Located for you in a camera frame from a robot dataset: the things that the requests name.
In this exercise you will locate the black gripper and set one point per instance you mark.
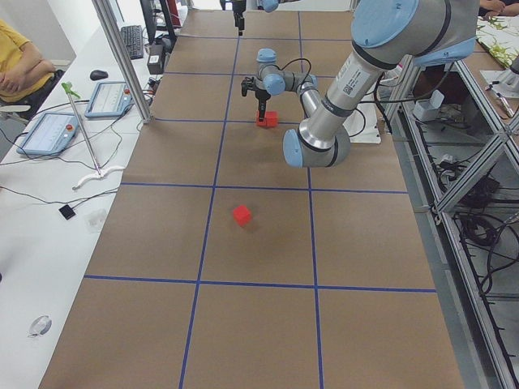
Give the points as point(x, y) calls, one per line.
point(260, 94)
point(238, 9)

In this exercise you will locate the red cube block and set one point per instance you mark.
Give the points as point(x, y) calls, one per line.
point(271, 119)
point(242, 215)
point(260, 121)

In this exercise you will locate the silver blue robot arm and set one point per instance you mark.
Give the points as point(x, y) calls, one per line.
point(266, 5)
point(383, 32)

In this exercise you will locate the black power adapter box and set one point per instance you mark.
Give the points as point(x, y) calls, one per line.
point(156, 59)

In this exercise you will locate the black computer keyboard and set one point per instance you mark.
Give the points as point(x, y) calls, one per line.
point(132, 38)

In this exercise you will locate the red cube near block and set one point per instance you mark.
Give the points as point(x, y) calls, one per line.
point(242, 215)

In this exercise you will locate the far blue teach pendant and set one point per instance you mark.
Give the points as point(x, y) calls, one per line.
point(109, 99)

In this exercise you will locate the blue teach pendant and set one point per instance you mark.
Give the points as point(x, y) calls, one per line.
point(109, 99)
point(50, 135)

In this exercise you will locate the black computer mouse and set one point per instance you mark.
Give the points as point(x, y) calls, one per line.
point(98, 75)

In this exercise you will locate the small white open box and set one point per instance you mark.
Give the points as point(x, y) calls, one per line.
point(426, 110)

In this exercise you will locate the brown paper table mat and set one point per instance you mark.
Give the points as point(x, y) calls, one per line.
point(328, 286)

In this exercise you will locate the reacher grabber stick tool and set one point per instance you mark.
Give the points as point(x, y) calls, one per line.
point(99, 172)

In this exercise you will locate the near blue teach pendant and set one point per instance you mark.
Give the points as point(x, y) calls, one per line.
point(50, 135)

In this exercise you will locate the person in yellow shirt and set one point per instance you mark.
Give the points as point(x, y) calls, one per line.
point(27, 78)

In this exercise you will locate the small black square pad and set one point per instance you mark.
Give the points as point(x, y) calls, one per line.
point(67, 211)

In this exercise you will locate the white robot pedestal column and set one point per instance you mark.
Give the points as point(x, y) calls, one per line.
point(362, 125)

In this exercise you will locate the aluminium frame post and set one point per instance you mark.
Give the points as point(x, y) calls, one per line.
point(112, 34)

